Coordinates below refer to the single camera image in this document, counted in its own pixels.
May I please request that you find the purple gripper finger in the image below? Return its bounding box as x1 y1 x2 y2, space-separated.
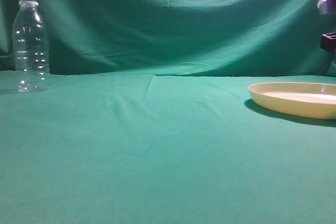
317 0 335 15

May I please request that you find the green cloth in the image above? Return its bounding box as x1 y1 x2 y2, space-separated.
1 0 335 223

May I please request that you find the cream plastic plate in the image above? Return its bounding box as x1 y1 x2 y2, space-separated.
248 82 335 120

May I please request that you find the clear plastic bottle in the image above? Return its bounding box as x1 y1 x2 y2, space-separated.
12 0 50 92

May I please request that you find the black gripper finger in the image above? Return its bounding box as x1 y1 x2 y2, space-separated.
320 32 336 51

